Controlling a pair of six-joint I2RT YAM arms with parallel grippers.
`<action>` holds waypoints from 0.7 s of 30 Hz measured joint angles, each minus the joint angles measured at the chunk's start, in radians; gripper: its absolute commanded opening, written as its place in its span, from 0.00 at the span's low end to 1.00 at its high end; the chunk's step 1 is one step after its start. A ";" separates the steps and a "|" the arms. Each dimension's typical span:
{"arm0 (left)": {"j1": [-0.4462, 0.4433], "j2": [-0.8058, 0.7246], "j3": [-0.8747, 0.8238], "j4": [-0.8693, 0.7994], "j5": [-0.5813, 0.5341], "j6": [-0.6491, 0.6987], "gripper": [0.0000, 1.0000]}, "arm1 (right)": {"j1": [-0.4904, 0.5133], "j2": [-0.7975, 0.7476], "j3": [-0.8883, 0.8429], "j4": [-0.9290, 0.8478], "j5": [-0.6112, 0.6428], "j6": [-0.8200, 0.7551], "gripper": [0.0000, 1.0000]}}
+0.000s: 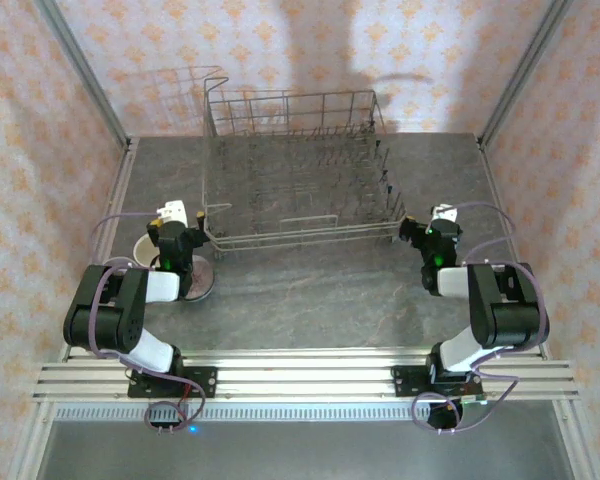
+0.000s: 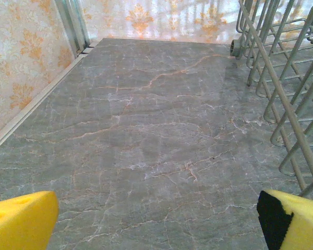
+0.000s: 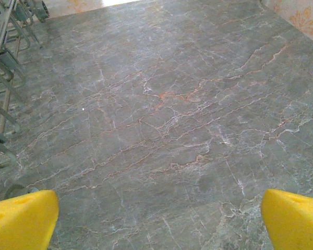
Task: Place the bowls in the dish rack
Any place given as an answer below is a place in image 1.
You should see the plain cream bowl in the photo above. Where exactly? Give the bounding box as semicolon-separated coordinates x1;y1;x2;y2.
132;232;165;270

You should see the blue floral bowl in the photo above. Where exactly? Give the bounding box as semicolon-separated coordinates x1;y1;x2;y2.
181;252;216;302

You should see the grey wire dish rack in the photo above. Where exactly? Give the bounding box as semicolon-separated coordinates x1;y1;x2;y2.
199;74;409;261

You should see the green circuit board unit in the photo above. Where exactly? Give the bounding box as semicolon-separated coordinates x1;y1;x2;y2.
426;392;490;432

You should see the black connector box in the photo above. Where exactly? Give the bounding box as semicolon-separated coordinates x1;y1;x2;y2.
144;401;190;435

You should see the grey metal panel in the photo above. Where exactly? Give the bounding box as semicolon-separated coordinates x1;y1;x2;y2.
34;418;576;480

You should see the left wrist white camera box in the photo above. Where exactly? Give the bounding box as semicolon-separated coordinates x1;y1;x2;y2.
155;199;189;226

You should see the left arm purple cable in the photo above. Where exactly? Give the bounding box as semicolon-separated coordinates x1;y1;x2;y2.
87;212;209;436

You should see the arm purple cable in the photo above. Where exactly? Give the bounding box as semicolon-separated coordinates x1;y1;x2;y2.
410;199;552;436
87;212;209;436

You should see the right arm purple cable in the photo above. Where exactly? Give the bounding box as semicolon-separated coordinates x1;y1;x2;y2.
410;199;552;436

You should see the aluminium table side rail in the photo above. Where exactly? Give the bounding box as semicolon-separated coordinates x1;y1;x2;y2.
476;133;552;362
58;135;140;362

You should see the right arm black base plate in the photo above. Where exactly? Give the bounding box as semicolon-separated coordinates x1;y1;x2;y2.
390;364;484;400

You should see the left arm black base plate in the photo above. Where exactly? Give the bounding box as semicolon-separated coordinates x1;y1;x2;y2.
126;365;219;400

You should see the aluminium frame post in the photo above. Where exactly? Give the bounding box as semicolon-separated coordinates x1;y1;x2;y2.
33;0;134;149
477;0;576;151

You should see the aluminium mounting rail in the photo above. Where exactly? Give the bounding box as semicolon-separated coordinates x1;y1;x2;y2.
31;348;582;404

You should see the slotted grey cable duct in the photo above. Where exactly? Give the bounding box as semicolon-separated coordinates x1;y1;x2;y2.
53;402;434;422

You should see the aluminium frame leg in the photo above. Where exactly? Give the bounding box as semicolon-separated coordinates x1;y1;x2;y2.
7;399;56;480
552;399;599;480

